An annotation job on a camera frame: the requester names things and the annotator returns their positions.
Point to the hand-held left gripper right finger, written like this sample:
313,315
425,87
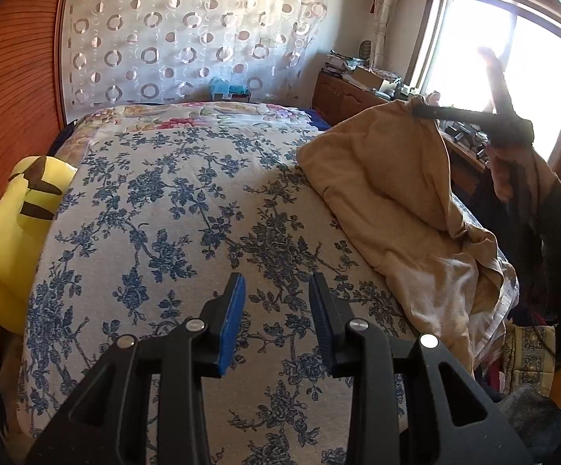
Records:
324,344

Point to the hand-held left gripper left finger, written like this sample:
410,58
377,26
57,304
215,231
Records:
232,329

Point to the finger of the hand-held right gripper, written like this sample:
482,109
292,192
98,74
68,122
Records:
454,115

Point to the tan blanket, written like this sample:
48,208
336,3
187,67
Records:
382,169

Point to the person's right hand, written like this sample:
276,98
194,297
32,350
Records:
505,174

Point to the wooden framed window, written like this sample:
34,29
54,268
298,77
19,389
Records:
464,48

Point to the white container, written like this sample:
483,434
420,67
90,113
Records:
387,87

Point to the cardboard box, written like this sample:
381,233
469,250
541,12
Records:
365,77

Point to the dark oval object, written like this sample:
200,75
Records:
365,49

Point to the wooden dresser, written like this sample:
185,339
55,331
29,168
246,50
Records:
338,101

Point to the pile of papers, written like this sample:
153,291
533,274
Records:
341,65

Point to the floral window curtain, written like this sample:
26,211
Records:
387,9

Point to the blue floral bedspread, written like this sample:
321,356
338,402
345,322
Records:
188,203

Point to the yellow patterned cushion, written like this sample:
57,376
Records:
527,358

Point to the colourful floral quilt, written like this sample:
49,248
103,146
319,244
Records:
188,116

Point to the grey cloth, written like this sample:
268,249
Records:
532,411

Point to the blue tissue box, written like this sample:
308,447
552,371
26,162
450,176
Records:
220,86

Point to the yellow plush toy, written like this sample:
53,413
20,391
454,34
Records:
4,232

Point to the circle patterned curtain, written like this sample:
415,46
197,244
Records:
188,34

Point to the wooden slatted wardrobe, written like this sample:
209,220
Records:
14,58

